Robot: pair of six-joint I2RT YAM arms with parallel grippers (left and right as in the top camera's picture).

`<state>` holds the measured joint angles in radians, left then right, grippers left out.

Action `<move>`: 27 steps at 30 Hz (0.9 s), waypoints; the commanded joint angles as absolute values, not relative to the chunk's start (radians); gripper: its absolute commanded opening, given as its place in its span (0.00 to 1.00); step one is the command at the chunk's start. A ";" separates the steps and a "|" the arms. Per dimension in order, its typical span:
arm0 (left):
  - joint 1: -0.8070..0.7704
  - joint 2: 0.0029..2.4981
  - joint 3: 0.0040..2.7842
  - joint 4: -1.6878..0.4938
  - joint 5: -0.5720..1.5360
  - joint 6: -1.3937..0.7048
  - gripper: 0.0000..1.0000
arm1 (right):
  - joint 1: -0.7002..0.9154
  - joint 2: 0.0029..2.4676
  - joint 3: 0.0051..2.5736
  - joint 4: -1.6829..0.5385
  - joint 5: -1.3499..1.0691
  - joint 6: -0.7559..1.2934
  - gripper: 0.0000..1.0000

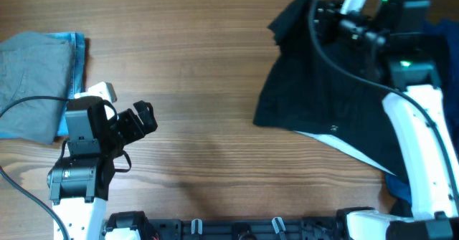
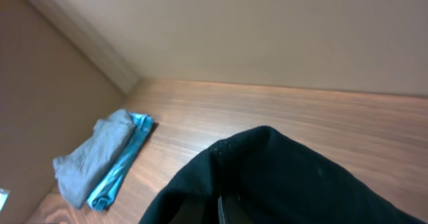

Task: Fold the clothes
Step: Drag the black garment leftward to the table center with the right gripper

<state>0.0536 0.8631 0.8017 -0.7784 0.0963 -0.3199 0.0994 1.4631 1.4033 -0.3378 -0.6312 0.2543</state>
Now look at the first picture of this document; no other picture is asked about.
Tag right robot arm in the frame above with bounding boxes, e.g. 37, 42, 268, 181
308, 0, 458, 239

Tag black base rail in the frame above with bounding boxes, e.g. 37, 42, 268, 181
103, 216, 345, 240

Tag folded blue jeans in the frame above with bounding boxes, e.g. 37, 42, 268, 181
39, 32, 85, 144

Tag folded grey shorts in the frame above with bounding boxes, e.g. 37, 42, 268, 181
1, 32, 74, 144

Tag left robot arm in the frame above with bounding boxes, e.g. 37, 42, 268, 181
47, 96, 158, 239

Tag right black cable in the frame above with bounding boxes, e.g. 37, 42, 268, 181
307, 0, 459, 205

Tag black cable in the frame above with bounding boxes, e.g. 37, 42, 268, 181
307, 0, 459, 205
0, 95, 72, 240

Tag left black cable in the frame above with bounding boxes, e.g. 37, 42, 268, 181
0, 95, 72, 240

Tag black shorts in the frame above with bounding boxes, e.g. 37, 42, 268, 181
253, 0, 409, 183

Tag blue garment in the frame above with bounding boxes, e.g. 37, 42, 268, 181
385, 17, 459, 205

